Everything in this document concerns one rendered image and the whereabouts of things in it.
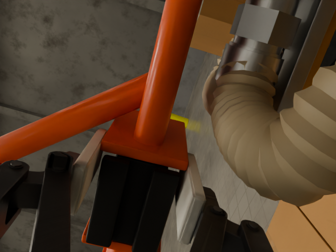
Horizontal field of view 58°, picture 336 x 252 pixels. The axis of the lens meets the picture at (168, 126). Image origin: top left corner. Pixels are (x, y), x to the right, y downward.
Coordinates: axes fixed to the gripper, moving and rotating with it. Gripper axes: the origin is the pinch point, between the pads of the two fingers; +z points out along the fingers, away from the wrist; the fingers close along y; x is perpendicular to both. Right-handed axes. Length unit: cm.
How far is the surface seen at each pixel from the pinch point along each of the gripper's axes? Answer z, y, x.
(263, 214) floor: 196, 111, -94
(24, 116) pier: 1036, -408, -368
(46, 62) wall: 999, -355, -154
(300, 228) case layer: 62, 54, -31
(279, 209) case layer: 78, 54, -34
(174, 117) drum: 828, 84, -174
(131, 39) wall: 954, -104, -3
